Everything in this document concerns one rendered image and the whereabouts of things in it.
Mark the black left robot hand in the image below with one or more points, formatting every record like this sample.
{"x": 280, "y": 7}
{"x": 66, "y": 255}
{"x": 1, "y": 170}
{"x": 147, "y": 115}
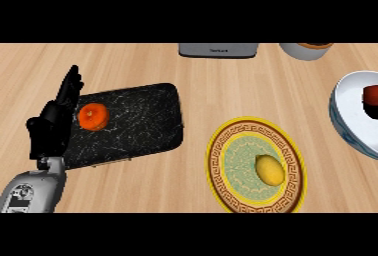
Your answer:
{"x": 48, "y": 123}

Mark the orange round fruit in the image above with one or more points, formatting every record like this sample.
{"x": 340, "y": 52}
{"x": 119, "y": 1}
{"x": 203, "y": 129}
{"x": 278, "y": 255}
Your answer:
{"x": 94, "y": 116}

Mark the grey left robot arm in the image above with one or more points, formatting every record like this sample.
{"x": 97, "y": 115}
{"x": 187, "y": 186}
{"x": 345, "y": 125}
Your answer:
{"x": 33, "y": 190}

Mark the black marble cutting board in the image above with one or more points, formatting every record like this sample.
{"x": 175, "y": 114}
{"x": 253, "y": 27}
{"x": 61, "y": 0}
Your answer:
{"x": 134, "y": 120}

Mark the white bowl with blue rim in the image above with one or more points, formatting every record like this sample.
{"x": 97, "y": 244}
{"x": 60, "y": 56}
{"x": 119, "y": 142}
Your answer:
{"x": 355, "y": 113}

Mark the grey appliance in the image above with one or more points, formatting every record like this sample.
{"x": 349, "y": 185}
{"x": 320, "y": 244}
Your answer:
{"x": 218, "y": 50}

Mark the red and black item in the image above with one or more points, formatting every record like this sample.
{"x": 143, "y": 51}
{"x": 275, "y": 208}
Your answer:
{"x": 371, "y": 100}

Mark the yellow bell pepper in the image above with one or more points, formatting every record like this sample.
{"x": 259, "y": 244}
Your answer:
{"x": 270, "y": 170}

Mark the yellow patterned plate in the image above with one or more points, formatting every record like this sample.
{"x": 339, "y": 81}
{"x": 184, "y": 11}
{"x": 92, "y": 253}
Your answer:
{"x": 256, "y": 165}

